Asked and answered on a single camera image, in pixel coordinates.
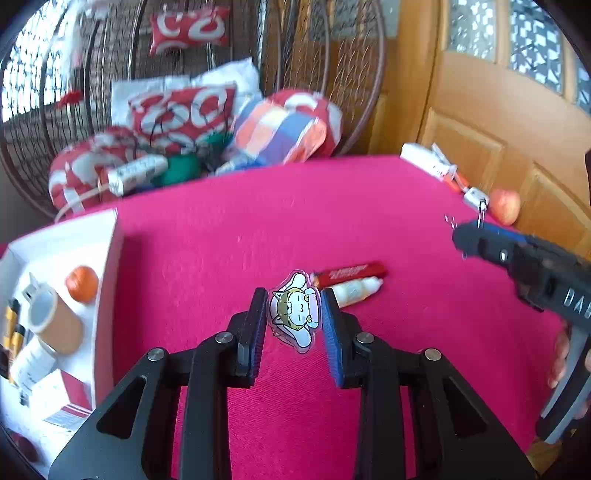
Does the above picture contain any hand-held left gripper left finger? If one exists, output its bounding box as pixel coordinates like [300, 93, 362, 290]
[48, 287, 269, 480]

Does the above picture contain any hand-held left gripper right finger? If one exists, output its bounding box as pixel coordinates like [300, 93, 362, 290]
[321, 287, 536, 480]

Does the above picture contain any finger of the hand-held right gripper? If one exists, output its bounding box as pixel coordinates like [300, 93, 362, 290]
[485, 225, 539, 245]
[451, 222, 515, 273]

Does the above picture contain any acrylic cat charm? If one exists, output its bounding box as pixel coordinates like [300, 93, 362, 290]
[268, 271, 321, 354]

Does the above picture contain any orange mandarin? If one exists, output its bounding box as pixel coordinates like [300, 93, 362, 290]
[65, 265, 100, 304]

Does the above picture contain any white tray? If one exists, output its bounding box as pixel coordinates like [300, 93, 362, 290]
[0, 208, 125, 467]

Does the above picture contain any red white small box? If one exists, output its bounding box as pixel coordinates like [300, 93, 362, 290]
[30, 369, 93, 428]

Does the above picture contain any white charger plug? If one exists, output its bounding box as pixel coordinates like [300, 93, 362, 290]
[21, 272, 49, 303]

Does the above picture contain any white pill bottle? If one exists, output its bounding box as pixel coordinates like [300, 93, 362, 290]
[10, 339, 56, 398]

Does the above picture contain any yellow tube with black cap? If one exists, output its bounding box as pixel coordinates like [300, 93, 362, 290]
[7, 323, 26, 365]
[2, 299, 21, 352]

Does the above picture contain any person's right hand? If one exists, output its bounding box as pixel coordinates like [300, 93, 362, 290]
[547, 329, 572, 389]

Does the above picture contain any red apple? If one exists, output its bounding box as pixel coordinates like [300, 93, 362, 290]
[488, 188, 522, 227]

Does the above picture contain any small white dropper bottle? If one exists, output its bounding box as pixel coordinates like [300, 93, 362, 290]
[330, 277, 385, 309]

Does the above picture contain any small white square device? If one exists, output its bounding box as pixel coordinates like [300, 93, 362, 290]
[463, 187, 490, 209]

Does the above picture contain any red tube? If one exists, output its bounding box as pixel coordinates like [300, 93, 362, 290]
[310, 261, 387, 287]

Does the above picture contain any white power bank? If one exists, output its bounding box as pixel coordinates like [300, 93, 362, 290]
[399, 142, 455, 178]

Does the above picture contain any magenta tablecloth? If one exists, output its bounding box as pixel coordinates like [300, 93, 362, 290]
[90, 154, 578, 480]

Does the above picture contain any wooden door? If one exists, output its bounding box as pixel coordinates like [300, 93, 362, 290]
[360, 0, 591, 259]

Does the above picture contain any green cloth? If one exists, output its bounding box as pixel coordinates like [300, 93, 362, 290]
[152, 134, 232, 188]

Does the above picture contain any plaid cushion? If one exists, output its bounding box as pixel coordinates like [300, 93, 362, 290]
[215, 97, 328, 174]

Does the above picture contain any white power strip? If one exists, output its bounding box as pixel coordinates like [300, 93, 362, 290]
[107, 154, 169, 197]

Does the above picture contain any beige tape roll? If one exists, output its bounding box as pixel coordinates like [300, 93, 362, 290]
[27, 288, 85, 355]

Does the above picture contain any wicker hanging egg chair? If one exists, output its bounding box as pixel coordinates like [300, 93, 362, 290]
[0, 0, 386, 217]

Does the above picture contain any square red white cushion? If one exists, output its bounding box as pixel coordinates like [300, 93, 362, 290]
[128, 82, 237, 148]

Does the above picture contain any red white seat cushion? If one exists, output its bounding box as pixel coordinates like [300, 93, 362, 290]
[48, 89, 343, 215]

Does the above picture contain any white pillow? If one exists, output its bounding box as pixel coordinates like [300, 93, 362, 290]
[111, 58, 262, 121]

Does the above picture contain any red date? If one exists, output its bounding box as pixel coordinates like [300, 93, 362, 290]
[9, 431, 40, 464]

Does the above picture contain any small red white cushion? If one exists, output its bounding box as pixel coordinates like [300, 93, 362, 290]
[148, 6, 230, 56]

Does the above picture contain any white dream catcher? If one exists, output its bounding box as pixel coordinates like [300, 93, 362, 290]
[60, 0, 112, 70]

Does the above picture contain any white power strip cable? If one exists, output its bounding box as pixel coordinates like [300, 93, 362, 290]
[54, 182, 114, 222]

